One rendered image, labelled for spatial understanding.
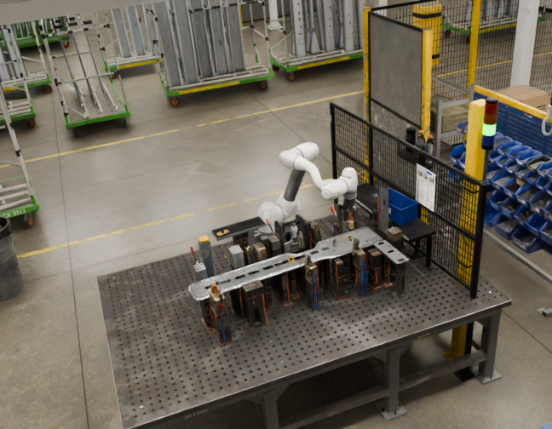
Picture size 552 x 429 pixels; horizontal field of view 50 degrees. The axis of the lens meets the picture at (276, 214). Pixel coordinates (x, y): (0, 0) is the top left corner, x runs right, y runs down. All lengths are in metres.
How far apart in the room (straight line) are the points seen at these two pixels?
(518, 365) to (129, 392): 2.77
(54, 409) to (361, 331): 2.36
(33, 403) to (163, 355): 1.41
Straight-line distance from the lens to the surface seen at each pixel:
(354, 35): 12.00
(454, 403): 4.45
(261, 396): 3.72
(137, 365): 3.87
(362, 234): 4.24
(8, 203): 7.46
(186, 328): 4.05
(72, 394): 4.91
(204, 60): 10.87
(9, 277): 6.11
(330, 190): 3.78
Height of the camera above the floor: 3.23
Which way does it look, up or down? 29 degrees down
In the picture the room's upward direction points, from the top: 6 degrees counter-clockwise
